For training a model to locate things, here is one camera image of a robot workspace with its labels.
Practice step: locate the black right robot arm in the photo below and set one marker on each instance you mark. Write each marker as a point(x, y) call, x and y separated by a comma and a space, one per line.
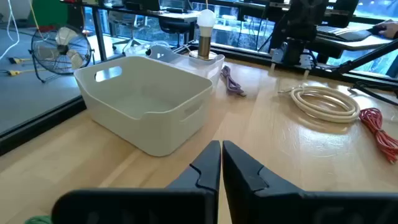
point(300, 28)

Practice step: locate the green panel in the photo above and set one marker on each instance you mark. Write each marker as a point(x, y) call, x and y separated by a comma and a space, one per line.
point(49, 12)

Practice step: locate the black-framed desk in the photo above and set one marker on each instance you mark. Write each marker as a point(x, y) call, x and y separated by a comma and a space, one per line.
point(174, 15)

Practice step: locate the black floor fan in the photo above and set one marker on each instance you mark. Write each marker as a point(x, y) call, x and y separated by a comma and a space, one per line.
point(62, 49)

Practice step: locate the black computer mouse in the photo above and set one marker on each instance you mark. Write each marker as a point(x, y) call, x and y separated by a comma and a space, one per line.
point(376, 30)

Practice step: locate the clear plastic bin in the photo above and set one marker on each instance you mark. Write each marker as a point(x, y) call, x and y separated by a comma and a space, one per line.
point(186, 63)

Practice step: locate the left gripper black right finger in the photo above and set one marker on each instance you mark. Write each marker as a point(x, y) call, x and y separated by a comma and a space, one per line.
point(239, 174)

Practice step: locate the black office chair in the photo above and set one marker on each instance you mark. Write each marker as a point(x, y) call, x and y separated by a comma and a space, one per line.
point(175, 27)

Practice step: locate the white plastic bin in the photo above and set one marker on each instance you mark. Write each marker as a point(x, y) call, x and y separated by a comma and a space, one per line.
point(149, 133)

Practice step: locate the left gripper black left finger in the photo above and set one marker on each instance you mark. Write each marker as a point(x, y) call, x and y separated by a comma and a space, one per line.
point(202, 174)

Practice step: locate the person's hand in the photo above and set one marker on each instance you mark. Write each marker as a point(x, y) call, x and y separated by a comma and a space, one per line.
point(390, 29)

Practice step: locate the grey desk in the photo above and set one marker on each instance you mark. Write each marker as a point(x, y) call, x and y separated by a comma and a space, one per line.
point(357, 44)

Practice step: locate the yellow plug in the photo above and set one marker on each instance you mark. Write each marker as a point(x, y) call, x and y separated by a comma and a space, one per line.
point(15, 60)
point(14, 73)

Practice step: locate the dark grey laptop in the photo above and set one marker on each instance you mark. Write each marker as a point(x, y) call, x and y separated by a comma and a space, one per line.
point(339, 32)

